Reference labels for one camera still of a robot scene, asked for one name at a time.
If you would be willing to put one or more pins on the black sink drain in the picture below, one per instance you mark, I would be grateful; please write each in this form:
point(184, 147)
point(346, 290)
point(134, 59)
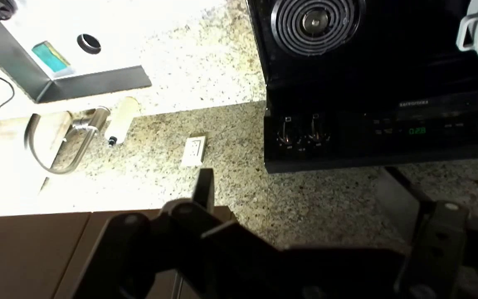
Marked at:
point(81, 44)

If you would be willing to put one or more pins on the black electric stove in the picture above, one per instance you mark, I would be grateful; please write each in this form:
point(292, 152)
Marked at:
point(388, 94)

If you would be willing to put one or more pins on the white soap bottle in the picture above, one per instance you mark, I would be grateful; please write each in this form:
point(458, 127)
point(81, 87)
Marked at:
point(121, 118)

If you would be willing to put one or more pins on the chrome kitchen faucet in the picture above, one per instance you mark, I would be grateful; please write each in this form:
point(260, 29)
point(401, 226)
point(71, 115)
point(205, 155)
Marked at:
point(78, 138)

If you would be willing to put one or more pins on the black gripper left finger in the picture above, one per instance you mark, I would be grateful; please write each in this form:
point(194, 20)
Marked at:
point(182, 260)

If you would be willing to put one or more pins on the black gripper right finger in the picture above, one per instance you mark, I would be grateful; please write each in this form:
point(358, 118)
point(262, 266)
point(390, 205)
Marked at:
point(438, 260)

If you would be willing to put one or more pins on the teal sponge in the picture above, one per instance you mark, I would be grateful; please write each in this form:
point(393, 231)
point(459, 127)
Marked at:
point(51, 59)

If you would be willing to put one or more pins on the black coil burner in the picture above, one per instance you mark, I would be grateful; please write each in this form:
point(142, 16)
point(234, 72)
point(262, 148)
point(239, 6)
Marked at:
point(288, 22)

